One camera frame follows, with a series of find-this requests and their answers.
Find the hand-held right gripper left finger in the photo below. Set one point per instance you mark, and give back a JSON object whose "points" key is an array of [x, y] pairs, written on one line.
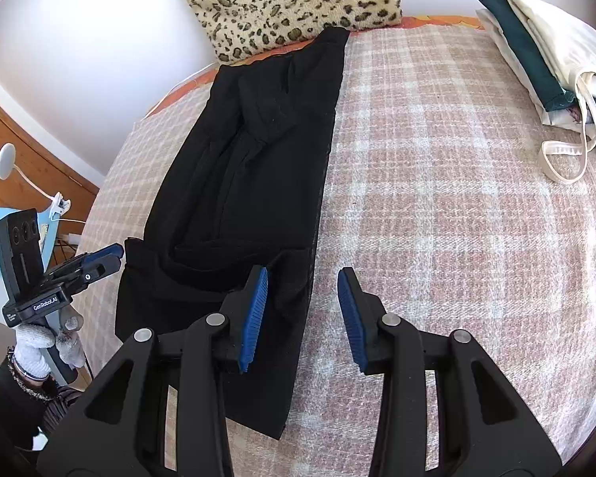
{"points": [[256, 308]]}

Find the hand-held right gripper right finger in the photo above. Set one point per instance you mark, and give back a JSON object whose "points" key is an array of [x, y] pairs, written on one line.
{"points": [[351, 308]]}

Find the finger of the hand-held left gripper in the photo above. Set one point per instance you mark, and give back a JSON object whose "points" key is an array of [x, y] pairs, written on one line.
{"points": [[87, 274], [102, 252]]}

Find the black t-shirt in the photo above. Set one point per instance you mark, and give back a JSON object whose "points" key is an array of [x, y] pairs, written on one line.
{"points": [[238, 174]]}

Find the person's left forearm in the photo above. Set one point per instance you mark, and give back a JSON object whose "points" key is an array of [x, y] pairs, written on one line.
{"points": [[10, 407]]}

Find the person's left hand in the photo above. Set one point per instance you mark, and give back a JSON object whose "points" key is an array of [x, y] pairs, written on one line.
{"points": [[32, 348]]}

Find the white power strip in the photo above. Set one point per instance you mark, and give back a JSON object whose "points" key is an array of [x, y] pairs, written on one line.
{"points": [[73, 236]]}

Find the white clip lamp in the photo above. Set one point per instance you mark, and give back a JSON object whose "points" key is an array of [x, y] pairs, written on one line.
{"points": [[6, 159]]}

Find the dark striped clothing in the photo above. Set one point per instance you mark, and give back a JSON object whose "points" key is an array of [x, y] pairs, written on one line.
{"points": [[62, 407]]}

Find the plaid blanket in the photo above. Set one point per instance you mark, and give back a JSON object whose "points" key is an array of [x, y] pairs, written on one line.
{"points": [[452, 184]]}

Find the white folded cloth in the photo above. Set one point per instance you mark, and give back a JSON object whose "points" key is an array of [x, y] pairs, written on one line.
{"points": [[514, 67]]}

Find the orange bed sheet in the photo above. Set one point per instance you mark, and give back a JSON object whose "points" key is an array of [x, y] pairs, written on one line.
{"points": [[437, 21]]}

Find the leopard print cushion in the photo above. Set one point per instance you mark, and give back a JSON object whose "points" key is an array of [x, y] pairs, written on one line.
{"points": [[288, 2]]}

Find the dark green folded cloth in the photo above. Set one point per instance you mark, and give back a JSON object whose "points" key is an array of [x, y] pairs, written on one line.
{"points": [[521, 49]]}

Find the cream tote bag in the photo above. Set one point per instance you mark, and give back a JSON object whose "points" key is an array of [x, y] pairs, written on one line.
{"points": [[571, 44]]}

